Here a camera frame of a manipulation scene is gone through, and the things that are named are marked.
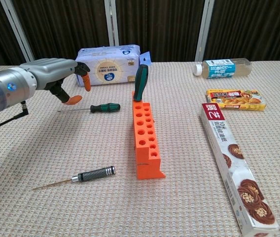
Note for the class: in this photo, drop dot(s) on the blue white tissue pack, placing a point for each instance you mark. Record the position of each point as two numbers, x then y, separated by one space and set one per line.
115 64

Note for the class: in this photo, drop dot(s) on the beige woven tablecloth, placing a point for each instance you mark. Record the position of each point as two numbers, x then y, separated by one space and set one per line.
191 148

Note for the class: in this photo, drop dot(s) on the long baking paper box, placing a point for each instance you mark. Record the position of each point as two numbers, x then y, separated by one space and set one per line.
221 138

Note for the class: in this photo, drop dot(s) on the orange screwdriver rack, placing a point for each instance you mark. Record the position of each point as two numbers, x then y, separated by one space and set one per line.
145 168

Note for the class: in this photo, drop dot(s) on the clear bottle blue label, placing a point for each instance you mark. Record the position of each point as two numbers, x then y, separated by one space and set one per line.
219 69

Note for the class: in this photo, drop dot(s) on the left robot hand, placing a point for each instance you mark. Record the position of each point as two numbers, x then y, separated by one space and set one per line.
51 71

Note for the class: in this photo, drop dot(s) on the short green black screwdriver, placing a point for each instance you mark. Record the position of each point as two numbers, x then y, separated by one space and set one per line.
108 107

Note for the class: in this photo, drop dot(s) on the white partition frame post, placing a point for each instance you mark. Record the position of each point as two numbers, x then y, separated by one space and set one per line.
16 27
204 29
111 22

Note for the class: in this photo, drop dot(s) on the yellow curry box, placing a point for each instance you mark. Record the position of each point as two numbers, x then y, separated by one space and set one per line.
236 98

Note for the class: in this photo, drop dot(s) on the long black green screwdriver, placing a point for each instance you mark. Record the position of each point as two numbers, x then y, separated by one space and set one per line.
141 81

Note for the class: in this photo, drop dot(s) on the grey metal precision screwdriver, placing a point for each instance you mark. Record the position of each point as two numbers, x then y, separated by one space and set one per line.
98 172

